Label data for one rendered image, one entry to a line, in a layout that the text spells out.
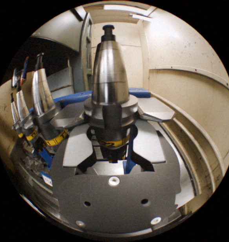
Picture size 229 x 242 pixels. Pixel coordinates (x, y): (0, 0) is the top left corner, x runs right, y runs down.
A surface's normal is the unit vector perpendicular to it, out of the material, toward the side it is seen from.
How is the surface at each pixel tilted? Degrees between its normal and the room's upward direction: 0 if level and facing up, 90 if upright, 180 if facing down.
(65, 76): 90
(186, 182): 25
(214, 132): 90
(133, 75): 90
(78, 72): 90
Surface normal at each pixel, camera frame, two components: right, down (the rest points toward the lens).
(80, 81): 0.06, 0.52
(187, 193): -0.45, -0.74
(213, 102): -1.00, 0.07
